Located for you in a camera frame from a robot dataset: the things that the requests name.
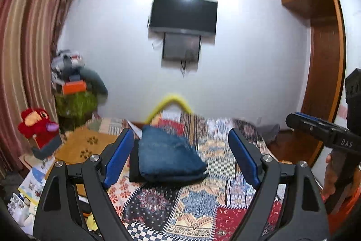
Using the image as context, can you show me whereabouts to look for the patchwork print bedspread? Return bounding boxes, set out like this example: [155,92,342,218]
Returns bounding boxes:
[86,112,285,241]

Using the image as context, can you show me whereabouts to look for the tan paw print blanket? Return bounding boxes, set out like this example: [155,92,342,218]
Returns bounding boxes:
[55,126,119,164]

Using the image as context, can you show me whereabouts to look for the orange box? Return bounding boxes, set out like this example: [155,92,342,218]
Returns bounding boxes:
[62,80,86,95]

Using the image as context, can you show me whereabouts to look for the white door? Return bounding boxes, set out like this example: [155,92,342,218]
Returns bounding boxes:
[334,0,361,129]

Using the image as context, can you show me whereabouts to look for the pile of clothes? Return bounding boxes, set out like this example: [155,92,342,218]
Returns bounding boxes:
[51,49,109,96]

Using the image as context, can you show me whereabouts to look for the pile of papers and books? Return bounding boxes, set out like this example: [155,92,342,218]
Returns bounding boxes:
[7,155,57,233]

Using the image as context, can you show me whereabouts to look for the yellow hoop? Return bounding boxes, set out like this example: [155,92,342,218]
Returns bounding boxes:
[144,93,195,123]

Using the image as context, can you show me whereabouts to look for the small yellow object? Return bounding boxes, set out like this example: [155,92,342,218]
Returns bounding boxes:
[86,213,99,232]

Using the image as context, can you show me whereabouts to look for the wooden board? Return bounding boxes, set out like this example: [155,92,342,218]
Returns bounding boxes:
[19,155,33,172]

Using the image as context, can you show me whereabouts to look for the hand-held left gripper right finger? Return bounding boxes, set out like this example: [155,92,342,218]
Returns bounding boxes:
[228,128,330,241]

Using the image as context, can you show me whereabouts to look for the wall-mounted black television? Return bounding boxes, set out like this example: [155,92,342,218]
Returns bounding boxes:
[149,0,218,38]

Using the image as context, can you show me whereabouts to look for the red plush toy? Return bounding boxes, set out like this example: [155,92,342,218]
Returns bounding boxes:
[18,108,60,148]

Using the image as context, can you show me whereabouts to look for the white paper sheet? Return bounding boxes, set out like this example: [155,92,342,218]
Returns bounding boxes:
[126,120,143,138]

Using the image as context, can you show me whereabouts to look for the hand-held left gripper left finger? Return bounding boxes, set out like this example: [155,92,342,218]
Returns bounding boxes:
[33,128,135,241]

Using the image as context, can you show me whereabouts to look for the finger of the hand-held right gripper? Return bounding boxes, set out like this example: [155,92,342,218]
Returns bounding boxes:
[286,112,335,145]

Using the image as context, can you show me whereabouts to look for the black hanging cable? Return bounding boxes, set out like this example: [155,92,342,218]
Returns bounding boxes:
[180,59,190,78]

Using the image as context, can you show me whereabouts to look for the black garment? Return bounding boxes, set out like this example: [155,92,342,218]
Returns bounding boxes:
[129,141,209,183]

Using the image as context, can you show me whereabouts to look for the wooden wardrobe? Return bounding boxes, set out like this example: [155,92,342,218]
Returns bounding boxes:
[279,0,357,166]

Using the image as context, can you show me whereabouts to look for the blue denim jeans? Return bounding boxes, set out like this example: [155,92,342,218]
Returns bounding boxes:
[138,125,208,182]

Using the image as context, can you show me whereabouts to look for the person's right hand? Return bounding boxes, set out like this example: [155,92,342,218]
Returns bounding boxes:
[322,155,339,202]

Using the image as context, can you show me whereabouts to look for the striped curtain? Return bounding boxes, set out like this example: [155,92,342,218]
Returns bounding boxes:
[0,0,86,174]

